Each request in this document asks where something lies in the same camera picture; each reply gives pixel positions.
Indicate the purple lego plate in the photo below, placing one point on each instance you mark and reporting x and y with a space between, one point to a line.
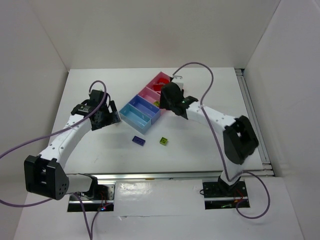
138 140

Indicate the aluminium right rail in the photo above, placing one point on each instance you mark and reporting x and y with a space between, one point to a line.
265 159

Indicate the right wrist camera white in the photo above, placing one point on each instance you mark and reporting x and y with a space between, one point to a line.
177 79

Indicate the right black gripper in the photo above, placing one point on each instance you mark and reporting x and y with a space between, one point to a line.
164 99

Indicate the aluminium front rail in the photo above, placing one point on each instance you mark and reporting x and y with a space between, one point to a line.
155 176

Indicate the red lego brick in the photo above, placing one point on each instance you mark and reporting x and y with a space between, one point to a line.
157 87

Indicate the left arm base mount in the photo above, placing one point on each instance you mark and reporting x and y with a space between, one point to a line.
102 200

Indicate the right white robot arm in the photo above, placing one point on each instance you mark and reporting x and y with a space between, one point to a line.
239 138

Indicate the large pink container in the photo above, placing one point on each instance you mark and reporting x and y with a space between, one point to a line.
155 79

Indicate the aluminium rail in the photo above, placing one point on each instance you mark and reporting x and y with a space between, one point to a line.
155 176
265 159

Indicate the green lego brick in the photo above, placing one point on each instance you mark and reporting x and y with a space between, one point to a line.
157 103
163 141

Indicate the purple blue container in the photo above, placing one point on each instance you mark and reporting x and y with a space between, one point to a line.
147 108

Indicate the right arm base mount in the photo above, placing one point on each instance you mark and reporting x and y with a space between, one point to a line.
215 199

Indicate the red round flower lego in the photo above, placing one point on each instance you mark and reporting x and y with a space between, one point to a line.
163 81

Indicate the small pink container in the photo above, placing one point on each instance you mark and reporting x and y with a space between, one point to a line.
150 95

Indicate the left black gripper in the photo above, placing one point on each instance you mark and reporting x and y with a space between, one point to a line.
110 116

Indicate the light blue container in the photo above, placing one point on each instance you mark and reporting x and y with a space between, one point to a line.
135 118

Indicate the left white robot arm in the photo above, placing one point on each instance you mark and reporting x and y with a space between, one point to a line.
44 174

